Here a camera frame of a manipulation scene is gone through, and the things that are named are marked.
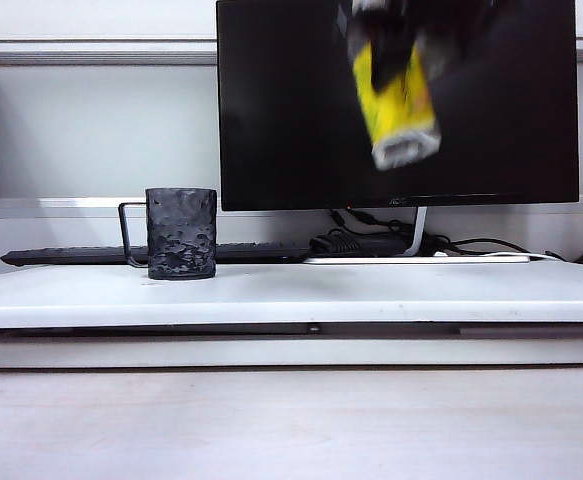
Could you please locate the white monitor stand with base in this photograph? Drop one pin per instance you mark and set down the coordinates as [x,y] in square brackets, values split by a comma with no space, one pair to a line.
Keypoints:
[419,232]

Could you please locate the black computer keyboard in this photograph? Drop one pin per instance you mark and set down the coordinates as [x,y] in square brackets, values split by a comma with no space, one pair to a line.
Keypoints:
[71,255]

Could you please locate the grey partition rail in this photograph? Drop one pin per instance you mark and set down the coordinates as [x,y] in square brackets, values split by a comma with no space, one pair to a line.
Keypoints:
[161,52]

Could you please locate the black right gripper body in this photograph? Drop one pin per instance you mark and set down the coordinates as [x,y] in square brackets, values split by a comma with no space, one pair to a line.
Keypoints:
[411,7]

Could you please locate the clear bottle with yellow label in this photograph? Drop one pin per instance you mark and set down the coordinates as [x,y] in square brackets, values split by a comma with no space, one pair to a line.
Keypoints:
[396,115]

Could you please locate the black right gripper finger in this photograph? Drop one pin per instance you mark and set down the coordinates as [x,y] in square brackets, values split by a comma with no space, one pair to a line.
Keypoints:
[436,55]
[391,55]

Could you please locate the black flat computer monitor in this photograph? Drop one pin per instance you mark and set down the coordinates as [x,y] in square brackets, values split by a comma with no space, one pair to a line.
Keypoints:
[281,110]

